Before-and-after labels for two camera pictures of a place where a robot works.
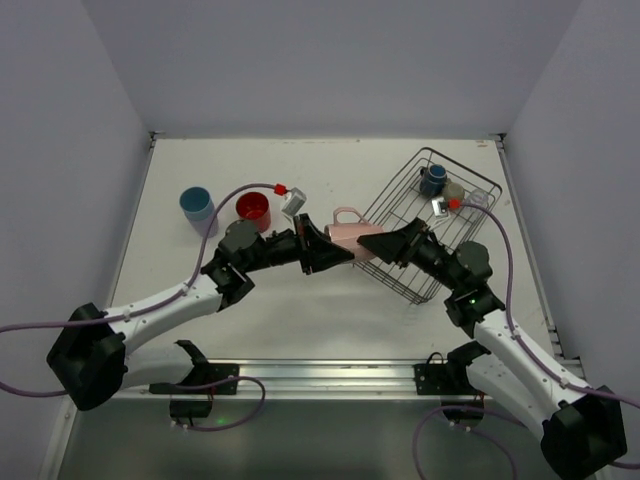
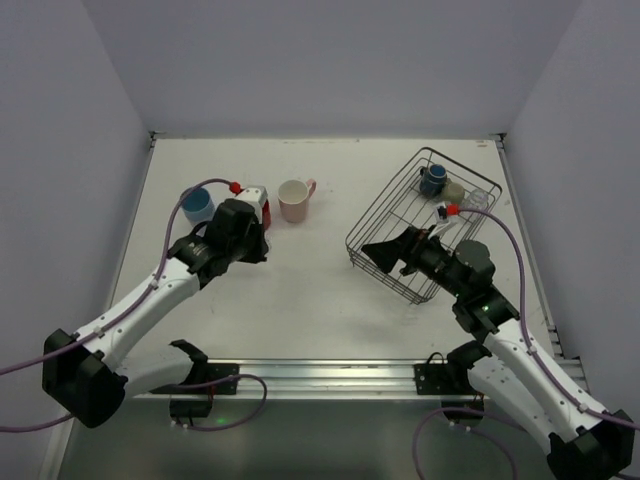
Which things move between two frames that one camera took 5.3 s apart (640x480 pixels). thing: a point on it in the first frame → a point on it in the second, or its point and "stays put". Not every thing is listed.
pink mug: [347, 234] → [293, 197]
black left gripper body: [304, 244] → [255, 245]
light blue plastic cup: [197, 203] stays put
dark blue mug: [433, 180] stays put
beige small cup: [454, 190] stays put
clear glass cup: [478, 197] stays put
